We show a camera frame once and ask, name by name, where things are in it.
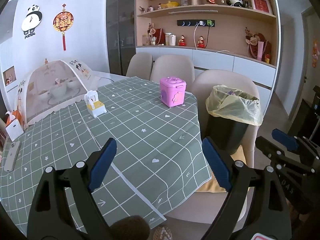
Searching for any beige dining chair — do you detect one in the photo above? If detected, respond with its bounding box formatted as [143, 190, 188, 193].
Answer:
[151, 54, 195, 82]
[164, 69, 260, 224]
[126, 52, 153, 78]

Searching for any red hanging door ornament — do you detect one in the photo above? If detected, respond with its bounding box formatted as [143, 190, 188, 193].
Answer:
[312, 39, 320, 68]

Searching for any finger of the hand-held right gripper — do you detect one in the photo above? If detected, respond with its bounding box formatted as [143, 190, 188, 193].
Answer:
[255, 136, 320, 178]
[272, 129, 320, 160]

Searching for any wooden wall shelf unit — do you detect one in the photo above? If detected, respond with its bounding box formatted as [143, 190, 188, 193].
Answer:
[135, 0, 279, 68]

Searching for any black power strip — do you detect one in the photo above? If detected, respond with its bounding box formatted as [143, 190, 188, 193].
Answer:
[177, 19, 216, 27]

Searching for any red gift bag with flowers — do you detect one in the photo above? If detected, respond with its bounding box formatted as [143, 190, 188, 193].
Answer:
[147, 24, 165, 46]

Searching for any mesh food cover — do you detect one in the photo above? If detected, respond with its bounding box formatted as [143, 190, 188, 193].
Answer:
[15, 59, 97, 127]

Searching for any white orange tissue box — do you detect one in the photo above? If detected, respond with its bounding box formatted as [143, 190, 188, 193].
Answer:
[5, 110, 25, 142]

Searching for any red framed picture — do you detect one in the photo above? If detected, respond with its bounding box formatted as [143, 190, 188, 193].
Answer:
[250, 0, 273, 14]

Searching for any yellow white toy chair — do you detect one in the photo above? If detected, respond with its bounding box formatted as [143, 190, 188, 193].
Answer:
[84, 90, 107, 118]

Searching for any yellow plastic bin liner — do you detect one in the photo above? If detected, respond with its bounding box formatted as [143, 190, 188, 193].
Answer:
[205, 85, 263, 126]

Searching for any yellow seat cushion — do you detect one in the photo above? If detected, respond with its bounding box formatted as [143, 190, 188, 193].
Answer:
[196, 145, 248, 193]

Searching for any yellow curved dish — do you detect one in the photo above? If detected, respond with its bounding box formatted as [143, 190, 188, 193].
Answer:
[160, 1, 180, 9]

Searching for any small wall picture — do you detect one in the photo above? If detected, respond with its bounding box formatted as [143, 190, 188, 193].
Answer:
[3, 66, 17, 85]

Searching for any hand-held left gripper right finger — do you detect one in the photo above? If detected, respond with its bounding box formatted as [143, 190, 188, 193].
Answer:
[202, 136, 292, 240]

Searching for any red round wall ornament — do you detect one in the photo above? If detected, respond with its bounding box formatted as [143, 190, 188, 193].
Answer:
[53, 4, 75, 51]

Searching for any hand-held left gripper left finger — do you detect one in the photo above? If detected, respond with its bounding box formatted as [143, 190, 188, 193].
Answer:
[27, 137, 117, 240]

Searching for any pink plastic box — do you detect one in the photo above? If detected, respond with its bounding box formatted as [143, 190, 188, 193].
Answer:
[160, 77, 187, 108]

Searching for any phone in beige case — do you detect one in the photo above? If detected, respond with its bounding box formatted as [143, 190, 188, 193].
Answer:
[4, 141, 22, 172]

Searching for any green checked tablecloth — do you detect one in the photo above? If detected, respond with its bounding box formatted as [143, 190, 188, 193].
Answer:
[0, 76, 213, 235]

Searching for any white charger cable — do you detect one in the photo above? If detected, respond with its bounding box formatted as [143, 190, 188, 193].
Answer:
[194, 21, 203, 48]

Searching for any panda wall clock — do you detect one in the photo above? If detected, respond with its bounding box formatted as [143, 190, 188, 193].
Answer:
[21, 4, 43, 40]

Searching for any black trash bin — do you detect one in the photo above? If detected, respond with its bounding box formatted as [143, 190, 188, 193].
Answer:
[205, 114, 250, 155]

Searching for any beige woven object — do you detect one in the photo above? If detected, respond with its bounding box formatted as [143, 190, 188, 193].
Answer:
[152, 226, 173, 240]

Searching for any grey door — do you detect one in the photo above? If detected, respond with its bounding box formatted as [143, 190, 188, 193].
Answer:
[300, 7, 320, 100]

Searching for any black media stand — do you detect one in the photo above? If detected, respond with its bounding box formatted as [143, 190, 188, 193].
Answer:
[287, 85, 320, 140]

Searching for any dark glass cabinet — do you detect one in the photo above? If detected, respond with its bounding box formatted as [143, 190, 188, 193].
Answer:
[106, 0, 137, 77]

